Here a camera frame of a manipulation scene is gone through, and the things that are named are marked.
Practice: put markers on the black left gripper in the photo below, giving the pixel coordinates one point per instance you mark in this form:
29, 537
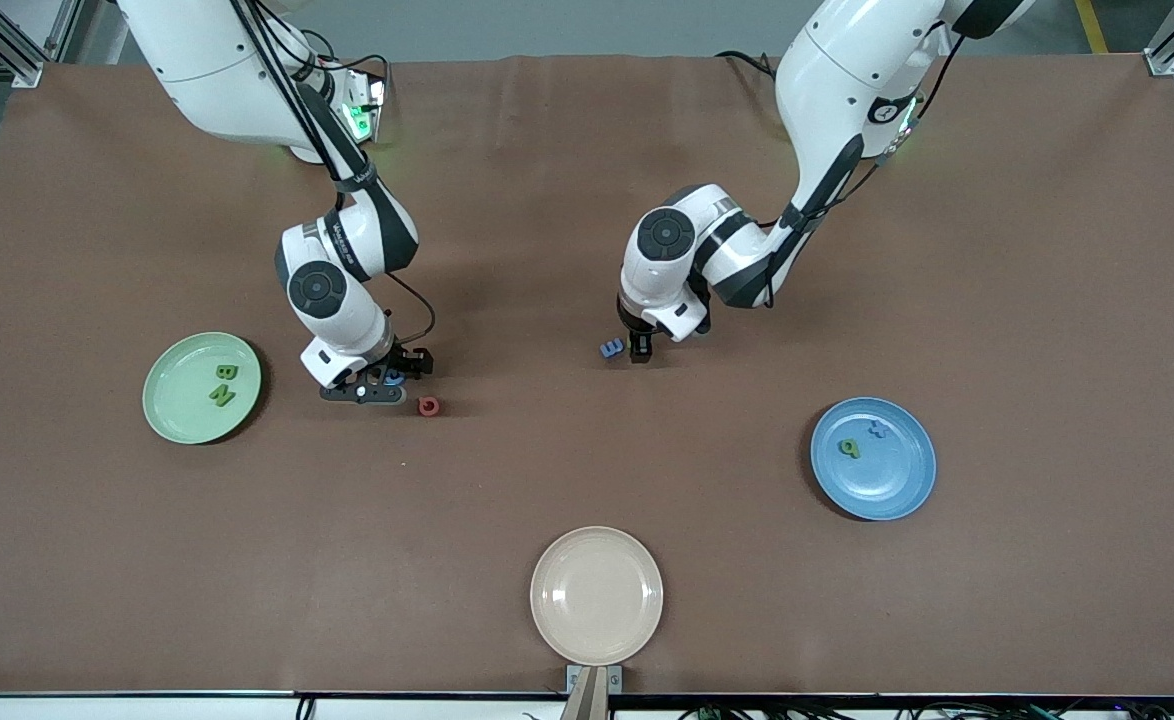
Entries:
639, 345

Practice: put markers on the blue round letter block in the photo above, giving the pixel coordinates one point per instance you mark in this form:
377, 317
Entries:
397, 381

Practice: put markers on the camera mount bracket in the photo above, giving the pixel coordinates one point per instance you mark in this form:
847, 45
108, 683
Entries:
594, 700

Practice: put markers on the blue plate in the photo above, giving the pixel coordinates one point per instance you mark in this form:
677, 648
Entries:
887, 485

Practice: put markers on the green letter N block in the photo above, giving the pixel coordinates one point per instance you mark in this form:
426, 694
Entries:
222, 396

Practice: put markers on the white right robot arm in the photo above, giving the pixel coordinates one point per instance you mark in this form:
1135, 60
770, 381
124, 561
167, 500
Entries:
207, 70

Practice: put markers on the brown table cover sheet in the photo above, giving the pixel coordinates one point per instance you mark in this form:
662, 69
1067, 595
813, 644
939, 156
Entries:
587, 200

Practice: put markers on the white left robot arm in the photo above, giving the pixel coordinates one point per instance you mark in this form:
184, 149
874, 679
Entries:
847, 80

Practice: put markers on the green letter B block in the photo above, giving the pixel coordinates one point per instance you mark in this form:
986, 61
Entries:
227, 371

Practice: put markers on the beige plate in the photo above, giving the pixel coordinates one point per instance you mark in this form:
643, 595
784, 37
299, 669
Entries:
597, 595

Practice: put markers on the white table edge rail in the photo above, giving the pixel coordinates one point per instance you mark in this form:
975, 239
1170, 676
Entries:
147, 708

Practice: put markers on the light green plate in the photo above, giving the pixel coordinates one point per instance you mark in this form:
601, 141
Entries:
182, 400

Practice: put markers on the red letter Q block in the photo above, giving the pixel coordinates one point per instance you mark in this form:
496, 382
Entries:
420, 406

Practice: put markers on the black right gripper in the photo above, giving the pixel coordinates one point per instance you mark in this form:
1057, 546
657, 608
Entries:
410, 360

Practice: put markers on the blue letter m block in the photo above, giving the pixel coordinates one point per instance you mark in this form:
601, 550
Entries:
612, 348

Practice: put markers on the green letter q block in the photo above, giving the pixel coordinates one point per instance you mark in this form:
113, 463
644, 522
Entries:
856, 449

